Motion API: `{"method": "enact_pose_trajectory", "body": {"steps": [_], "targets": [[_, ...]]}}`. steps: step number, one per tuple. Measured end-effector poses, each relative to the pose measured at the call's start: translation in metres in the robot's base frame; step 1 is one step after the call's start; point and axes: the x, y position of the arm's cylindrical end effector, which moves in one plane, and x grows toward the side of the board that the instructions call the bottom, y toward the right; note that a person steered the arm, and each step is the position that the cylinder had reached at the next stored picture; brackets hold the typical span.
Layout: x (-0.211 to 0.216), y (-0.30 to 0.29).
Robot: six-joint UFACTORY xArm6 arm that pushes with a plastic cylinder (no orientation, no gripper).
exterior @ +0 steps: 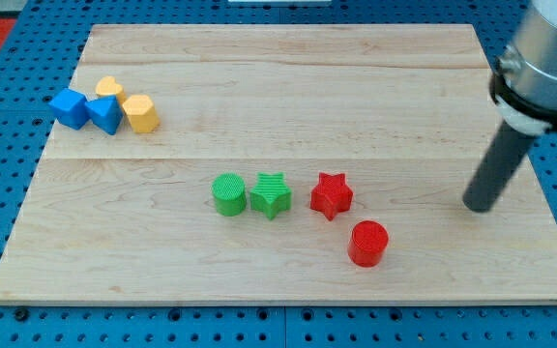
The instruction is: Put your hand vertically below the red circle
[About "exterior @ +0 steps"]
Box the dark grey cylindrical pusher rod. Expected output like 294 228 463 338
462 121 536 213

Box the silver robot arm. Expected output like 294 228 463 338
462 0 557 213

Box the red cylinder block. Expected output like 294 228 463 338
347 220 389 268

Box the red star block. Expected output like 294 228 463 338
309 172 353 220

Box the light wooden board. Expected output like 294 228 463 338
0 24 557 306

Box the green star block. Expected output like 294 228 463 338
249 172 292 220

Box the green cylinder block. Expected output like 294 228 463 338
211 173 247 217

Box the yellow hexagon block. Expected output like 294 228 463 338
123 95 161 133

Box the blue triangle block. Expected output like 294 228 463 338
85 96 123 135

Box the yellow heart block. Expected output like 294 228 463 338
95 75 127 104

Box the blue cube block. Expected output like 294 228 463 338
48 88 89 130

